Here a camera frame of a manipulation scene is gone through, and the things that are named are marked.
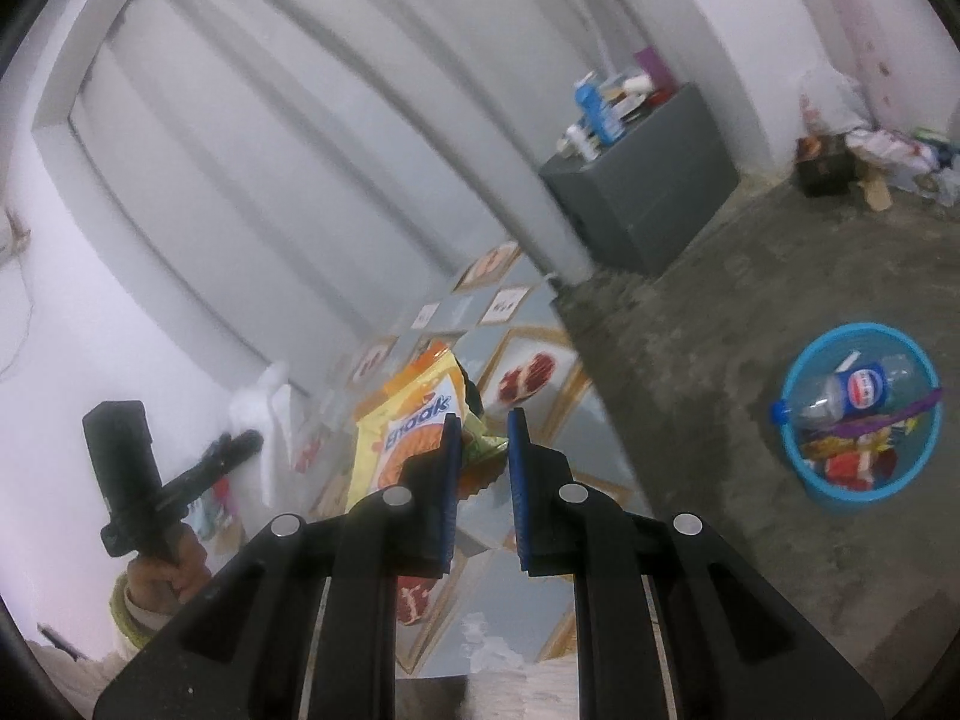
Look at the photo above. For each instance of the brown cardboard piece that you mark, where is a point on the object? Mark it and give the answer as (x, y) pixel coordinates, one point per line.
(871, 193)

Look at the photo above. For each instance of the white plastic bag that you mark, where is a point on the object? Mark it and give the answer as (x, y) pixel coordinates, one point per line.
(832, 101)

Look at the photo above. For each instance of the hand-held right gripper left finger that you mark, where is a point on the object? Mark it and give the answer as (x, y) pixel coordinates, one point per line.
(450, 480)

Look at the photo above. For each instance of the clear bottle blue label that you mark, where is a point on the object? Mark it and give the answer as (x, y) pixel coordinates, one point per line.
(862, 386)

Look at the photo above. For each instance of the grey cabinet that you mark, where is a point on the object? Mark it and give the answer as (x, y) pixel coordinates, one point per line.
(645, 195)

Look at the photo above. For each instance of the person's left forearm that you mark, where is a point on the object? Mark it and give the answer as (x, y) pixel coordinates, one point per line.
(127, 619)

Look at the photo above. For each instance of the dark cardboard box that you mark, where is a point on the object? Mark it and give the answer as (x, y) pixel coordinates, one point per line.
(825, 165)

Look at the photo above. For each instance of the purple wrapper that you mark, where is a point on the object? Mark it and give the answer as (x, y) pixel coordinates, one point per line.
(892, 418)

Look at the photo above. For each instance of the fruit print tablecloth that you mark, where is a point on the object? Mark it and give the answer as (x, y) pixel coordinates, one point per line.
(502, 600)

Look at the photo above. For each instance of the pink and white roll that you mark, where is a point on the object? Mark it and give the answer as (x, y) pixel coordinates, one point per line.
(877, 30)

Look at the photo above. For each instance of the grey curtain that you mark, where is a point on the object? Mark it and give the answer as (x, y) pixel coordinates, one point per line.
(300, 127)

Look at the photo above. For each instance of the blue plastic wastebasket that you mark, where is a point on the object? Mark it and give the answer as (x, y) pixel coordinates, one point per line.
(840, 501)

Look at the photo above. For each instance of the pile of crumpled wrappers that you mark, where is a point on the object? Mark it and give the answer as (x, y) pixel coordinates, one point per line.
(915, 157)

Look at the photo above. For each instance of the yellow snack bag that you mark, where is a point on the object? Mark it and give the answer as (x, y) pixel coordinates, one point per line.
(405, 420)

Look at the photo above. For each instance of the small white bottle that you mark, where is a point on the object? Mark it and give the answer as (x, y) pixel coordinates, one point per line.
(583, 142)

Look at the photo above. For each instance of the person's left hand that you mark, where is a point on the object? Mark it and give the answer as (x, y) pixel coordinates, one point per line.
(161, 585)

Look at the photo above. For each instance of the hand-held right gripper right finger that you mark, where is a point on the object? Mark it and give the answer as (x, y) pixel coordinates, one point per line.
(517, 480)

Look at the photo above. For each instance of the red plastic bag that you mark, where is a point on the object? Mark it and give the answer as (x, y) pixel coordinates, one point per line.
(847, 469)

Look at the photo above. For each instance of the purple box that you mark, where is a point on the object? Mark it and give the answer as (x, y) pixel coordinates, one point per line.
(654, 67)

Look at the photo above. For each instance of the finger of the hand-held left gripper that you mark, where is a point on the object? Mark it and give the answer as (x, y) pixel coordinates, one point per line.
(217, 461)

